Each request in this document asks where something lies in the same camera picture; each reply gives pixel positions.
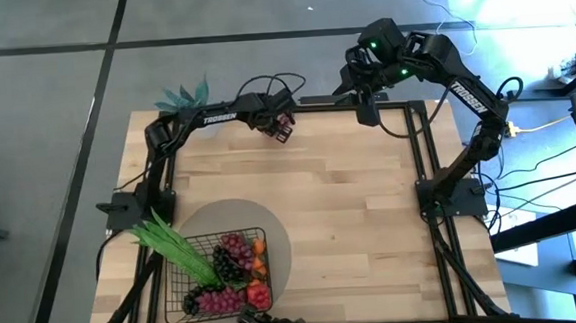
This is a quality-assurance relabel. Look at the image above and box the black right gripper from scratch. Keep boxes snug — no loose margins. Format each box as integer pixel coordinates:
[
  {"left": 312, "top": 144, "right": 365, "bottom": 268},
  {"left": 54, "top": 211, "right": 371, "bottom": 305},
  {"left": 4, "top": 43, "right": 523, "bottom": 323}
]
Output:
[{"left": 331, "top": 44, "right": 402, "bottom": 129}]

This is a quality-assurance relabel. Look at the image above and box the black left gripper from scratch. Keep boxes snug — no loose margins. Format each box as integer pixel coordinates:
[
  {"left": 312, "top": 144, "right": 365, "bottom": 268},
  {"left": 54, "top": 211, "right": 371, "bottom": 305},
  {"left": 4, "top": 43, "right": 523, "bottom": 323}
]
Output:
[{"left": 248, "top": 88, "right": 299, "bottom": 147}]

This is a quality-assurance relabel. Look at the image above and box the orange carrot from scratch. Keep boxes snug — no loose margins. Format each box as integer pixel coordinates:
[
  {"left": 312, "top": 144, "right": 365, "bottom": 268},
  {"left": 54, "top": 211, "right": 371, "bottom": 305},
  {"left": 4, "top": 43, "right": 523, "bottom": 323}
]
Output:
[{"left": 252, "top": 256, "right": 270, "bottom": 281}]

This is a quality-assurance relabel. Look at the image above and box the dark grape bunch with leaf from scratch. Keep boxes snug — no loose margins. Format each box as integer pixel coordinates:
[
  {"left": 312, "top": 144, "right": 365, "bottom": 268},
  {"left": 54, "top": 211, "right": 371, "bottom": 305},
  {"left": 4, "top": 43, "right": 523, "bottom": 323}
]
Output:
[
  {"left": 211, "top": 243, "right": 251, "bottom": 293},
  {"left": 180, "top": 285, "right": 207, "bottom": 317}
]

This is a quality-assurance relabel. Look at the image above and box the green toy corn husk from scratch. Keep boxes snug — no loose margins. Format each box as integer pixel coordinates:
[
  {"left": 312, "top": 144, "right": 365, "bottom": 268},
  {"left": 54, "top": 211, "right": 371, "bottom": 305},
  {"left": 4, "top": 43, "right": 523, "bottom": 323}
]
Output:
[{"left": 129, "top": 204, "right": 225, "bottom": 295}]

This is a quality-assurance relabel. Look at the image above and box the red fruit with green leaf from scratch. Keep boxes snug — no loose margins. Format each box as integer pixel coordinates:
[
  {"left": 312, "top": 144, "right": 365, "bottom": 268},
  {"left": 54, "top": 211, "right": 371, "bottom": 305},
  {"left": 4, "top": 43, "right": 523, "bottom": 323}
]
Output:
[{"left": 244, "top": 281, "right": 274, "bottom": 312}]

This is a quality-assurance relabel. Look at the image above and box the round grey placemat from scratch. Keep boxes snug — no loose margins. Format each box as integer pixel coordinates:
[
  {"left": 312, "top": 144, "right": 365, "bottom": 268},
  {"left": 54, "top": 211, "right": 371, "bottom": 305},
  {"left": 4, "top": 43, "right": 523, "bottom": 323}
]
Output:
[{"left": 172, "top": 194, "right": 298, "bottom": 323}]

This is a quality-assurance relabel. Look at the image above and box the green plant in white pot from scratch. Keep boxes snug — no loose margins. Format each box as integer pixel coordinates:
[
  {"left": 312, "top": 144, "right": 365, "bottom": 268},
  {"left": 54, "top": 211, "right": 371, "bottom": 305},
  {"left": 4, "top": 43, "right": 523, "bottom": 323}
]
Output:
[{"left": 152, "top": 73, "right": 214, "bottom": 115}]

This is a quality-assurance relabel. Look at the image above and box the black stand leg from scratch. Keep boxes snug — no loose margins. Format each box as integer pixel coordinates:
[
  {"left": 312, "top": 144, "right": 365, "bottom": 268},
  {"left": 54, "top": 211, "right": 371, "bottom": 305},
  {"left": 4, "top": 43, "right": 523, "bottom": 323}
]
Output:
[{"left": 511, "top": 57, "right": 576, "bottom": 104}]

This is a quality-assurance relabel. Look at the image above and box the black diagonal beam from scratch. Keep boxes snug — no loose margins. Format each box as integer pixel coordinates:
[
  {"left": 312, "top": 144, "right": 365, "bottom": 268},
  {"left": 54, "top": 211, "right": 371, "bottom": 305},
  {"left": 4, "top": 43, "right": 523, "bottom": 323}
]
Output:
[{"left": 488, "top": 197, "right": 576, "bottom": 255}]

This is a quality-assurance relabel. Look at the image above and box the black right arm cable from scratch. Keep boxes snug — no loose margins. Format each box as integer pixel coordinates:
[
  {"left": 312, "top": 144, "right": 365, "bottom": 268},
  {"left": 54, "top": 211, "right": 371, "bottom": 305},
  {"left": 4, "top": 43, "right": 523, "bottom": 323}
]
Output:
[{"left": 376, "top": 83, "right": 461, "bottom": 141}]

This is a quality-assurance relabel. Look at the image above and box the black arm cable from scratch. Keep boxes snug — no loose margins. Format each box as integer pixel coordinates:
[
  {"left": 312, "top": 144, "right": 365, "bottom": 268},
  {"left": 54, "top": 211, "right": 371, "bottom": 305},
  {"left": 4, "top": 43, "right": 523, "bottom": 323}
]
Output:
[
  {"left": 376, "top": 83, "right": 461, "bottom": 141},
  {"left": 235, "top": 70, "right": 309, "bottom": 108}
]

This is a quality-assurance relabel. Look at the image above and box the black mount bar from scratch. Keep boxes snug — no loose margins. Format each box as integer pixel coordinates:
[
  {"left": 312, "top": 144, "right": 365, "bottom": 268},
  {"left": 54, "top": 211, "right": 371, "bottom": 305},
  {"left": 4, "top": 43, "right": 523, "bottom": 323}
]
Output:
[{"left": 298, "top": 89, "right": 391, "bottom": 108}]

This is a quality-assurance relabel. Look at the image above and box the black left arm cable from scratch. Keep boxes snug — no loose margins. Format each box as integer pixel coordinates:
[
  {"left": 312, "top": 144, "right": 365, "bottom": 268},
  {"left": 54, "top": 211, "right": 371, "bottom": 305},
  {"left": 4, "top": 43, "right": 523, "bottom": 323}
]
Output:
[{"left": 235, "top": 70, "right": 309, "bottom": 108}]

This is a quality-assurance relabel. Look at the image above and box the black metal table frame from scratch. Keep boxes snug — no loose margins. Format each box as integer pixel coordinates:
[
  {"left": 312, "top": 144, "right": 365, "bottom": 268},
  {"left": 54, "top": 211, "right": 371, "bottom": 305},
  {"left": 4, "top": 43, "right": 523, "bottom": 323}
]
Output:
[{"left": 77, "top": 91, "right": 512, "bottom": 323}]

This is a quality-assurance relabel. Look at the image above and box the white floor cable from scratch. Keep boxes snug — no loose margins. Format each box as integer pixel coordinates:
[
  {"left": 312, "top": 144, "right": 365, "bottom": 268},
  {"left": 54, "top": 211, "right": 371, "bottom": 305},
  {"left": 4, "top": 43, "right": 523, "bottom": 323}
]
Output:
[{"left": 365, "top": 0, "right": 481, "bottom": 65}]

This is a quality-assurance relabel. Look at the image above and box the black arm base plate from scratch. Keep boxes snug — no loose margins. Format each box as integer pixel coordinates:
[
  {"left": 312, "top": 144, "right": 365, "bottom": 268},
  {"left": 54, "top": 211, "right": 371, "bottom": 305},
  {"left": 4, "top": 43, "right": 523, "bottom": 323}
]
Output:
[
  {"left": 415, "top": 175, "right": 489, "bottom": 221},
  {"left": 95, "top": 187, "right": 179, "bottom": 233}
]

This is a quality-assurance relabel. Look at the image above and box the black elbow cable loop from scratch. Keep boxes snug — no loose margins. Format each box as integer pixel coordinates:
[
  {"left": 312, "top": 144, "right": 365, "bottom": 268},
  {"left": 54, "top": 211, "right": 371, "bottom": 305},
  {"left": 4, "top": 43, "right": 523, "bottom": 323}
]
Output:
[{"left": 494, "top": 75, "right": 526, "bottom": 104}]

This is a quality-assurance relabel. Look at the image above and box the pale yellow floor cable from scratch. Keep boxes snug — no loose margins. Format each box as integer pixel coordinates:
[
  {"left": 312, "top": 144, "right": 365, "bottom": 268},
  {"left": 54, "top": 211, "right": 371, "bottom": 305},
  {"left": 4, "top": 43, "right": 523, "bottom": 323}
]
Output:
[{"left": 515, "top": 115, "right": 576, "bottom": 135}]

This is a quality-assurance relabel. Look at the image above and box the black wire basket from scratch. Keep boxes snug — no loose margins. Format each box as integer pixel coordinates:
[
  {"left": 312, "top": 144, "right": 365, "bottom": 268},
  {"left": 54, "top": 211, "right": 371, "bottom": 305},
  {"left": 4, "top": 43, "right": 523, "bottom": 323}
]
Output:
[{"left": 157, "top": 226, "right": 276, "bottom": 323}]

